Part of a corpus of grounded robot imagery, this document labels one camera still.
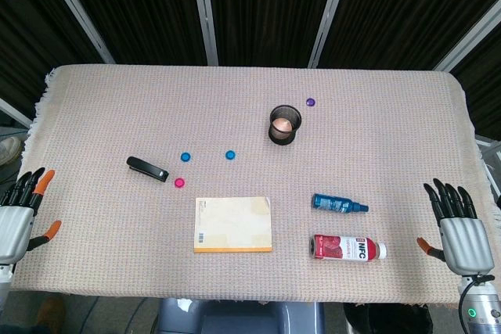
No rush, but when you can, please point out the beige woven tablecloth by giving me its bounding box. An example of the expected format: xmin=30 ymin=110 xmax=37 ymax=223
xmin=10 ymin=63 xmax=495 ymax=306

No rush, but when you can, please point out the black mesh pen cup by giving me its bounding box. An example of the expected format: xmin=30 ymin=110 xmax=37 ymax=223
xmin=269 ymin=104 xmax=303 ymax=145

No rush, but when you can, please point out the white shoe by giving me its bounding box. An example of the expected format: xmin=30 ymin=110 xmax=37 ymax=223
xmin=0 ymin=136 xmax=22 ymax=167

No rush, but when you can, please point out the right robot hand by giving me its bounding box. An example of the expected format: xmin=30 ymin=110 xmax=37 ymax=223
xmin=416 ymin=178 xmax=495 ymax=275

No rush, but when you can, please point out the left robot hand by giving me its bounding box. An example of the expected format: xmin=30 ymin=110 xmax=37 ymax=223
xmin=0 ymin=167 xmax=63 ymax=265

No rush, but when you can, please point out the black stapler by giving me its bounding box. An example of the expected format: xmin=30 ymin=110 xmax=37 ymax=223
xmin=126 ymin=156 xmax=170 ymax=183

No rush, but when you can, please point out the white partition frame post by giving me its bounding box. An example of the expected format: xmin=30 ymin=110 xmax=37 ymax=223
xmin=433 ymin=5 xmax=501 ymax=73
xmin=307 ymin=0 xmax=355 ymax=69
xmin=189 ymin=0 xmax=219 ymax=66
xmin=37 ymin=0 xmax=117 ymax=65

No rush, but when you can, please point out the yellowed notepad with orange edge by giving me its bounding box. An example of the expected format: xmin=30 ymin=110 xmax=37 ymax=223
xmin=193 ymin=196 xmax=274 ymax=254

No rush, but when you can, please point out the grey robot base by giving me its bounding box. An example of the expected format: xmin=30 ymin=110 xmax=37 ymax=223
xmin=156 ymin=297 xmax=328 ymax=334

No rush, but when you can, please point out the red NFC juice bottle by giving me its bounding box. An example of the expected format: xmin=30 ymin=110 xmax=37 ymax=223
xmin=308 ymin=234 xmax=388 ymax=261

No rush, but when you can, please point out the blue spray bottle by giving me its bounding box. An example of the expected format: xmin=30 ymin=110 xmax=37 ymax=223
xmin=311 ymin=192 xmax=370 ymax=214

